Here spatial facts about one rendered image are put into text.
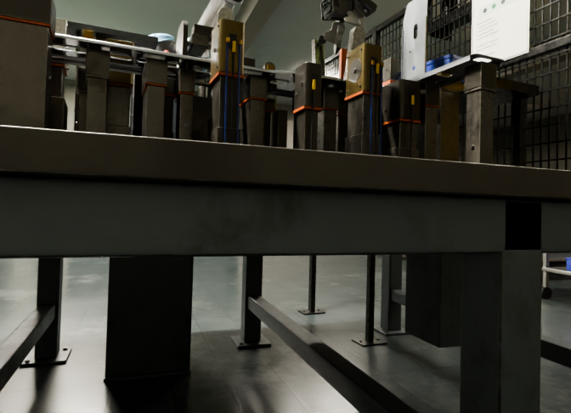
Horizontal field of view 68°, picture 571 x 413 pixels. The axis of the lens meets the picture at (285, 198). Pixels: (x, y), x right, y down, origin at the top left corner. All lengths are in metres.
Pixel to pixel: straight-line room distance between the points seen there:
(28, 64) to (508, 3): 1.40
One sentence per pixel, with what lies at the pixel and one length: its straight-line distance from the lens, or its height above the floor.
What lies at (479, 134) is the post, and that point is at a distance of 1.07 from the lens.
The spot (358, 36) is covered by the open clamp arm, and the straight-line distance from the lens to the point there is 1.19.
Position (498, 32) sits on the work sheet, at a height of 1.25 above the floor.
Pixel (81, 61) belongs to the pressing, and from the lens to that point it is 1.26.
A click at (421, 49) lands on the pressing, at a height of 1.16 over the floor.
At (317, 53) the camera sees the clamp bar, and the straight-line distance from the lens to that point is 1.52.
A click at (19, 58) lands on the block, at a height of 0.90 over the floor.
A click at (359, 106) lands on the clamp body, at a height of 0.89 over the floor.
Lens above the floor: 0.63
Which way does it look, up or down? 1 degrees up
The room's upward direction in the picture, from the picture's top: 2 degrees clockwise
